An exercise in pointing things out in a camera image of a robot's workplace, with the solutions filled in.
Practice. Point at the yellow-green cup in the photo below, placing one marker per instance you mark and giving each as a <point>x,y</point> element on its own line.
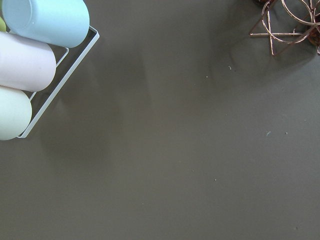
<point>3,27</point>

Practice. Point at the pink cup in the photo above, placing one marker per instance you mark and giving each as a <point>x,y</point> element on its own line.
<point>25,64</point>

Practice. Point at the copper wire bottle rack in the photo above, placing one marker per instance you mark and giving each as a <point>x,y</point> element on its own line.
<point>286,23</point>

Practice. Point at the pale green cup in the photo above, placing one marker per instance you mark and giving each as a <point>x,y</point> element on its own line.
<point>15,112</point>

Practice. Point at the light blue cup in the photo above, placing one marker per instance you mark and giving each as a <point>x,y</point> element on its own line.
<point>62,23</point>

